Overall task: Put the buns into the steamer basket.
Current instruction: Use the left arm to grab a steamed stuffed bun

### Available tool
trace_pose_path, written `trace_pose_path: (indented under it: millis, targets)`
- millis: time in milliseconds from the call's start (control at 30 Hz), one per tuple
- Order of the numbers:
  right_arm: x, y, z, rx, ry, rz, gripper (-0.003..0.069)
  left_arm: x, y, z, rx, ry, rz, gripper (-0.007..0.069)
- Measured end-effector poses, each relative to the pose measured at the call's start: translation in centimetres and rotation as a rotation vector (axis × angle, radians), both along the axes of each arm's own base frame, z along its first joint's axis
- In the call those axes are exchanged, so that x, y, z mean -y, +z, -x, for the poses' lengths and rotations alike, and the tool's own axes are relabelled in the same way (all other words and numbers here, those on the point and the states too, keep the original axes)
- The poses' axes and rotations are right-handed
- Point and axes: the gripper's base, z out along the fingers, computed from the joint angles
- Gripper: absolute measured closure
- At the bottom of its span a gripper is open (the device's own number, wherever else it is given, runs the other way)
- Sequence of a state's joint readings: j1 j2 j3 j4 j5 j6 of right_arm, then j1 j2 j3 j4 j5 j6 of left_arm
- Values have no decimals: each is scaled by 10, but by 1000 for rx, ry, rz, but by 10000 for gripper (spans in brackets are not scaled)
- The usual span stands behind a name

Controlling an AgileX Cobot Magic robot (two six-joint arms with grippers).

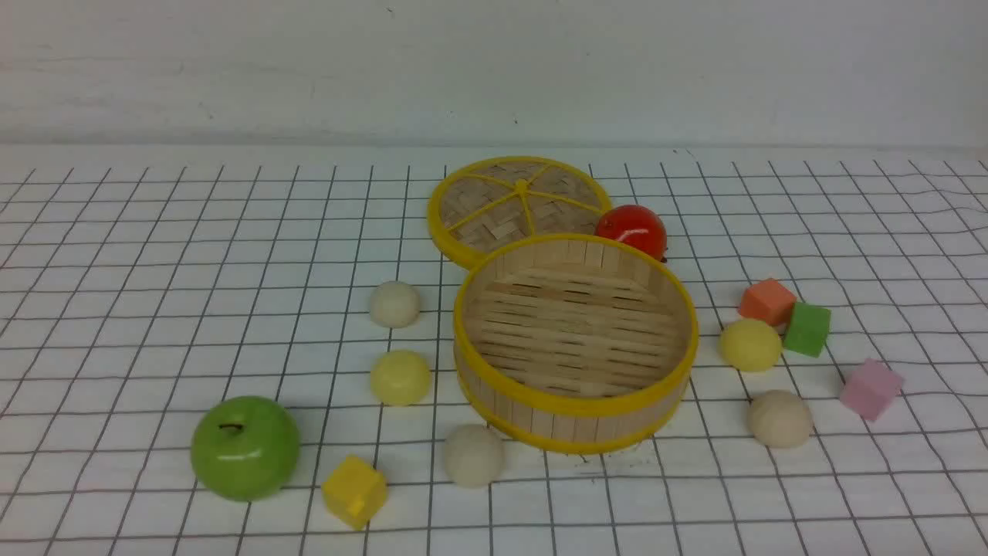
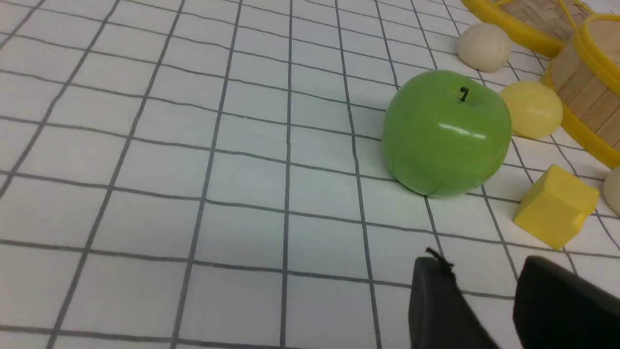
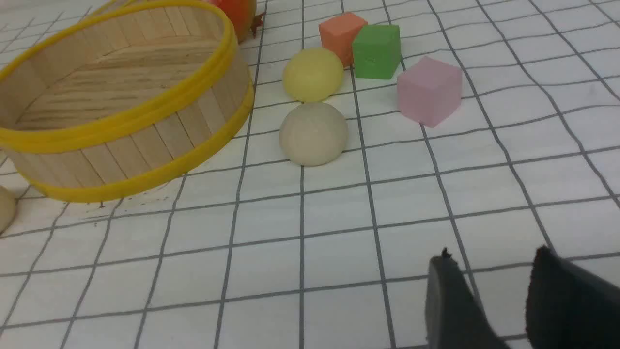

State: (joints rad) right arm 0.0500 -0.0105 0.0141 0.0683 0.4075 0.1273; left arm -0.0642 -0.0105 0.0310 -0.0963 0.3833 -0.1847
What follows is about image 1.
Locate white bun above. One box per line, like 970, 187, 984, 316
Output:
442, 425, 506, 489
368, 281, 422, 330
746, 390, 813, 449

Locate yellow bun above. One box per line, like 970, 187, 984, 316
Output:
368, 351, 431, 407
719, 319, 783, 373

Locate bamboo steamer lid yellow rim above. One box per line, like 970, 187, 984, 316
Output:
426, 156, 613, 269

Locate bamboo steamer tray yellow rim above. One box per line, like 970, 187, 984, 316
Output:
454, 235, 699, 454

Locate red tomato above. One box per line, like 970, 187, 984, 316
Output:
595, 205, 668, 263

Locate yellow cube block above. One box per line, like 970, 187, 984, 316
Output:
321, 454, 388, 531

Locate orange cube block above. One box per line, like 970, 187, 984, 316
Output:
737, 278, 797, 327

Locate green apple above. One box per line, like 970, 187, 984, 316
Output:
190, 395, 300, 503

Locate green cube block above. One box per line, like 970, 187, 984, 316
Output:
781, 300, 831, 357

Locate pink cube block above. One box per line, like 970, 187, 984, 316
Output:
839, 358, 905, 422

